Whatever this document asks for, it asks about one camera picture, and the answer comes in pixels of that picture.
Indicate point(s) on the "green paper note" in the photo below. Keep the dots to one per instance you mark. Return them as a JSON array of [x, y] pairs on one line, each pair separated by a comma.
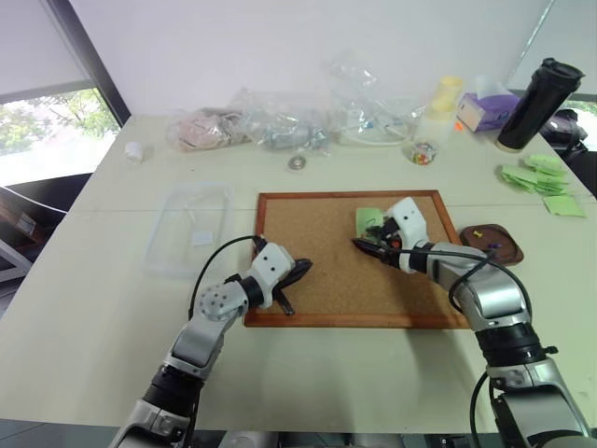
[[554, 184], [564, 205], [517, 176], [543, 163]]

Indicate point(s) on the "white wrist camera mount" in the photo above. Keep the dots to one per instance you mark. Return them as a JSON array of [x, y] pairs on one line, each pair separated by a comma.
[[409, 221], [270, 265]]

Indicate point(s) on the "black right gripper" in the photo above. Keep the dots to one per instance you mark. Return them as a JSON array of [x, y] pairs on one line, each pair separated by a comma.
[[388, 233]]

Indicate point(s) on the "clear plastic box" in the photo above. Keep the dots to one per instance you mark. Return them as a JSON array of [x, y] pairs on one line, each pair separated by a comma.
[[189, 228]]

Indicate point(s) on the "clear bag with metal parts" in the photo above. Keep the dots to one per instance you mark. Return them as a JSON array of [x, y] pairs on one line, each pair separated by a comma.
[[284, 126]]

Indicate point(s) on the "small metal tape roll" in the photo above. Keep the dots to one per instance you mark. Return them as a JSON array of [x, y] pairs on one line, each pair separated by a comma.
[[296, 162]]

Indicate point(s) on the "pale yellow plastic container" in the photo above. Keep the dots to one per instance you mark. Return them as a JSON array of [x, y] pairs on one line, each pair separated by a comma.
[[445, 95]]

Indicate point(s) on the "purple pushpin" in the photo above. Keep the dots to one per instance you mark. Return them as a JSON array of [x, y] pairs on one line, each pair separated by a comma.
[[494, 244]]

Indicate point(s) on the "dark brown wooden tray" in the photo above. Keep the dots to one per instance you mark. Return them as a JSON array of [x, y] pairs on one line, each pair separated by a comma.
[[501, 249]]

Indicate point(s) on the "dark shelf unit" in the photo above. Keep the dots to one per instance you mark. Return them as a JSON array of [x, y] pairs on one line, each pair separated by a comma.
[[32, 219]]

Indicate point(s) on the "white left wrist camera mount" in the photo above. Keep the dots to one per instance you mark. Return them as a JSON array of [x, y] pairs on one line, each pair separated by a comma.
[[270, 265]]

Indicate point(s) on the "dark window frame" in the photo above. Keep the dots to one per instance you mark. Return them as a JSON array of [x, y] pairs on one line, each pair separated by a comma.
[[100, 65]]

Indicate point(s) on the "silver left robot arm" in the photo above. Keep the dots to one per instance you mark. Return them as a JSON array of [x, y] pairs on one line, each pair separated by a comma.
[[210, 308]]

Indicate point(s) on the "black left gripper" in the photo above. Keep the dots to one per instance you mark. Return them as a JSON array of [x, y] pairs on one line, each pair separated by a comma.
[[287, 280]]

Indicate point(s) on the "green sticky note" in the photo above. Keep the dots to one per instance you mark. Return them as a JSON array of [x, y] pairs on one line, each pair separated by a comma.
[[366, 218]]

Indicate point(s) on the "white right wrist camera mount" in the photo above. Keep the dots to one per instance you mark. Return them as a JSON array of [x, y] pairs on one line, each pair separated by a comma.
[[409, 221]]

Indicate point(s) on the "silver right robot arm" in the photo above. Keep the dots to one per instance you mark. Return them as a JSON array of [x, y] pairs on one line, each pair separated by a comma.
[[490, 298]]

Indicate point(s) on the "dark office chair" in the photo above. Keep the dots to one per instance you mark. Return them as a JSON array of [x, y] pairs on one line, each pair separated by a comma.
[[571, 135]]

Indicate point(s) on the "white roller blind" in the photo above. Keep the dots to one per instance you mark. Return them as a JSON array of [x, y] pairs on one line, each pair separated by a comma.
[[32, 42]]

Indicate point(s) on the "wood framed cork board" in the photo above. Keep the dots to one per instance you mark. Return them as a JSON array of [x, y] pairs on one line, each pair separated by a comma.
[[326, 261]]

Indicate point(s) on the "plastic bag with pink contents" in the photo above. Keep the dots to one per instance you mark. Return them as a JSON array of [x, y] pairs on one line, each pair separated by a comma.
[[203, 128]]

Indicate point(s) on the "translucent white plastic container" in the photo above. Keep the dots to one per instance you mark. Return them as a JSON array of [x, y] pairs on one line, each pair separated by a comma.
[[434, 130]]

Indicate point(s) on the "black travel tumbler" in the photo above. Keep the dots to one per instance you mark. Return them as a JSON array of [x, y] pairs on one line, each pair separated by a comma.
[[534, 109]]

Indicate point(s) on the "clear jar of pushpins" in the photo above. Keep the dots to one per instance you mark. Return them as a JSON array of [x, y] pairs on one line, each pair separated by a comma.
[[421, 152]]

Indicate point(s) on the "purple tissue box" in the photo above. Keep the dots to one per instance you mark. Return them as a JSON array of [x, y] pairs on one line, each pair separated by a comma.
[[485, 112]]

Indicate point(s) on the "clear bag with white tubing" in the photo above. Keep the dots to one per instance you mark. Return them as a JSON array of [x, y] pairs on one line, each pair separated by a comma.
[[368, 107]]

